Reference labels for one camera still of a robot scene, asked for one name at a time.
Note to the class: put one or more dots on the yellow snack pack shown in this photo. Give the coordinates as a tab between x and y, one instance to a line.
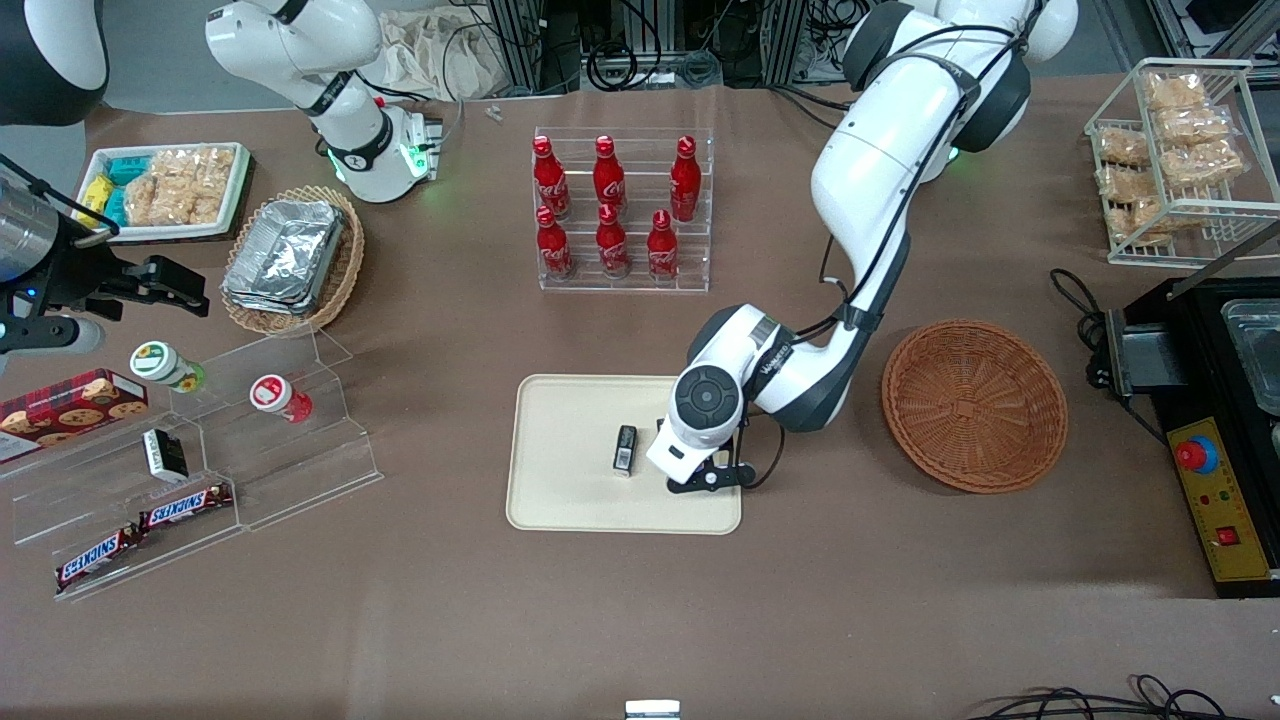
94	195

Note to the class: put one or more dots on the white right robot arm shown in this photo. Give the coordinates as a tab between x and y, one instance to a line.
340	120

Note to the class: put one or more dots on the teal snack pack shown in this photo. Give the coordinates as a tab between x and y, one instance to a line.
115	205
125	168

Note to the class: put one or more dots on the Snickers chocolate bar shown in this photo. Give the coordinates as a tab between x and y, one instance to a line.
95	558
185	507

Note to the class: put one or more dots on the black appliance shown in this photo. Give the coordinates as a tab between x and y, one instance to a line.
1190	350

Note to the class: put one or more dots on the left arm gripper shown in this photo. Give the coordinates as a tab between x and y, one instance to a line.
660	423

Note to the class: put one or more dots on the black and white small box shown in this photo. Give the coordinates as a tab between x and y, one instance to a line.
163	455

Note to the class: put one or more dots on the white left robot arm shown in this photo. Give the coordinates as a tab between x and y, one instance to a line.
870	170

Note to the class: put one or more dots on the stacked aluminium foil containers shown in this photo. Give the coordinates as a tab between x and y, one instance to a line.
285	255

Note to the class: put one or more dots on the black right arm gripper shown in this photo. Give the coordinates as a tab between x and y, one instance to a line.
82	275

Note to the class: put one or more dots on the beige cloth bag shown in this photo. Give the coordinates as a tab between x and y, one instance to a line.
430	55

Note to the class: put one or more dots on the green lid snack cup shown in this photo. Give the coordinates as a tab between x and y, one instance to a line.
160	363

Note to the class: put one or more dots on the round brown wicker basket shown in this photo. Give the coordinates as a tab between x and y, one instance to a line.
975	410

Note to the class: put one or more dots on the red snack cup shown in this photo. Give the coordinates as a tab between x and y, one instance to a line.
275	395

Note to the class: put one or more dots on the clear acrylic bottle rack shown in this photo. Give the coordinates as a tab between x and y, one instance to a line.
690	270

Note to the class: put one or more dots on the clear rice cracker bag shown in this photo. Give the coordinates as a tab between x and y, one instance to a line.
150	200
205	175

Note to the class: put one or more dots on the white rectangular snack tray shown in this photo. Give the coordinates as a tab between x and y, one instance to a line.
235	200

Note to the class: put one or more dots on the clear glass dish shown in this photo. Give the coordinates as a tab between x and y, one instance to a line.
1255	355

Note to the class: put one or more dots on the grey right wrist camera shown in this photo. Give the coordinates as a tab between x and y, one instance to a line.
50	335

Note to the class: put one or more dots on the yellow emergency stop control box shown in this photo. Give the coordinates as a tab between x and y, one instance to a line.
1225	520

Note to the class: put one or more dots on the clear acrylic stepped display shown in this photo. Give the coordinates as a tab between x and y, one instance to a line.
300	470

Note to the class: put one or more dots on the red cookie box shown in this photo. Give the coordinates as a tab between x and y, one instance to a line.
70	410

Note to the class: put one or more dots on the clear fried snack bag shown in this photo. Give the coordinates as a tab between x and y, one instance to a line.
1175	92
1200	165
1195	125
1122	147
1135	218
1122	183

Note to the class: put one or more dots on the oval light wicker basket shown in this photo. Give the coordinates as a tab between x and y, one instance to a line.
345	265

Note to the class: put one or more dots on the cream plastic tray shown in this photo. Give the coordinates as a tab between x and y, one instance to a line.
570	460

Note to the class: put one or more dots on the silver black edge device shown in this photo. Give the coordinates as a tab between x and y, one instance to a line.
652	711

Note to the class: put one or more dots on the red cola bottle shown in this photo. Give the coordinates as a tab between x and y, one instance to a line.
685	185
549	180
553	250
662	252
608	178
611	248

